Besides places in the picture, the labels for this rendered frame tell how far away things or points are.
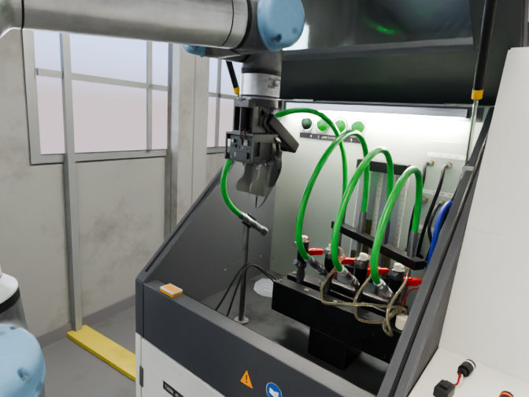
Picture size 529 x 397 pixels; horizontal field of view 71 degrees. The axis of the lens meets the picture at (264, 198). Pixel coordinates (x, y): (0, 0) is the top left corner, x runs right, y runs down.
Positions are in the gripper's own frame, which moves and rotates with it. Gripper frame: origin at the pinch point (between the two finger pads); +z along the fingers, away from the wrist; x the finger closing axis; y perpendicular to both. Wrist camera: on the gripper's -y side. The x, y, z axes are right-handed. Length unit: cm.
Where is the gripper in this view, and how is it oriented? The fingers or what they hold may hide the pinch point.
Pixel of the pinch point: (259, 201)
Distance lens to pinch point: 75.8
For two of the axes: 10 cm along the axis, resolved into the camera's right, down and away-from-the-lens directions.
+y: -6.3, 1.2, -7.7
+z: -0.7, 9.7, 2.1
